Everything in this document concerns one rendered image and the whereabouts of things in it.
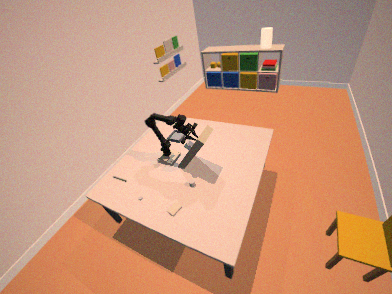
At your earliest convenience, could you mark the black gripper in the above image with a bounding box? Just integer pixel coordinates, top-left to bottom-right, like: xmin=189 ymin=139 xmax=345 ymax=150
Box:
xmin=180 ymin=123 xmax=198 ymax=145

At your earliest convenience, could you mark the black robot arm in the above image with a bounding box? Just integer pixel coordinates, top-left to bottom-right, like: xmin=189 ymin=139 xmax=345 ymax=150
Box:
xmin=144 ymin=113 xmax=192 ymax=156

